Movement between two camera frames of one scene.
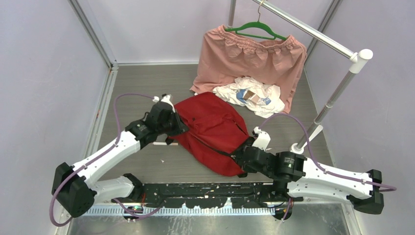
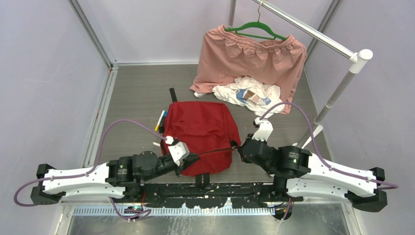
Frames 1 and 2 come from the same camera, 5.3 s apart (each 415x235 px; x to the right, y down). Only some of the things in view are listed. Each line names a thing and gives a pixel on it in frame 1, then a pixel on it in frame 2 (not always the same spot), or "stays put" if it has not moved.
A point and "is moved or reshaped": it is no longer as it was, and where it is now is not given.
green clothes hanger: x=257 y=23 stays put
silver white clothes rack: x=357 y=58 stays put
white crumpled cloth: x=265 y=100 stays put
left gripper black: x=180 y=127 -> x=185 y=162
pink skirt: x=225 y=56 stays put
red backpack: x=215 y=129 is moved or reshaped
